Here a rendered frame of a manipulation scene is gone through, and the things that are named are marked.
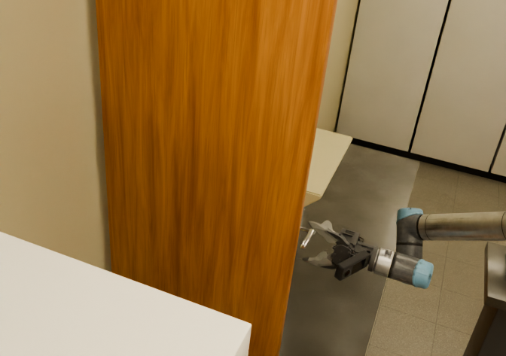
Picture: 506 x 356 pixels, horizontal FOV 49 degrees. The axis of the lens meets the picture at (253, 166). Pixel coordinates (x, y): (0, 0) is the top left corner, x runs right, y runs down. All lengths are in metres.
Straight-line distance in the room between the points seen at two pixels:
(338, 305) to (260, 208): 0.68
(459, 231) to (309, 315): 0.52
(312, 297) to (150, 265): 0.58
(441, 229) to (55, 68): 1.07
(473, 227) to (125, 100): 0.94
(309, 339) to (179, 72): 0.91
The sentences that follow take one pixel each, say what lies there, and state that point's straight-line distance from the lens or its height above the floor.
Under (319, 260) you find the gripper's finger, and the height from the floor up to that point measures 1.16.
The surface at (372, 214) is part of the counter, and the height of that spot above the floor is 0.94.
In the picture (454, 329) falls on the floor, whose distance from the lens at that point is 3.30.
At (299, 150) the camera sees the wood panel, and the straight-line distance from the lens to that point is 1.13.
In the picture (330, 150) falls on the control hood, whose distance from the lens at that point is 1.44.
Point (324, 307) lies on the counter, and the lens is 1.81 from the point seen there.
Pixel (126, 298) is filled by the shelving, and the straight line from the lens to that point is 0.31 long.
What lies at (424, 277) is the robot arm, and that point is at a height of 1.22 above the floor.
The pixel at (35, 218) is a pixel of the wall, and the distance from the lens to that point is 1.29.
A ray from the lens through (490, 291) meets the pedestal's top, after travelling 2.08.
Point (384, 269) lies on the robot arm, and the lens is 1.59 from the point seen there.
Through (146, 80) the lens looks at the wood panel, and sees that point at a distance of 1.22.
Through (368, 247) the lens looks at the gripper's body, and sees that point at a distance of 1.63.
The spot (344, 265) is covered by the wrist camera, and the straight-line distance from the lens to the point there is 1.53.
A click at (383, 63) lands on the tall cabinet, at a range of 4.42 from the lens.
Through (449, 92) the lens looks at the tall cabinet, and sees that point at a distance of 4.43.
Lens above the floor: 2.20
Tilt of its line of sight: 31 degrees down
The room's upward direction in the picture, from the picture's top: 6 degrees clockwise
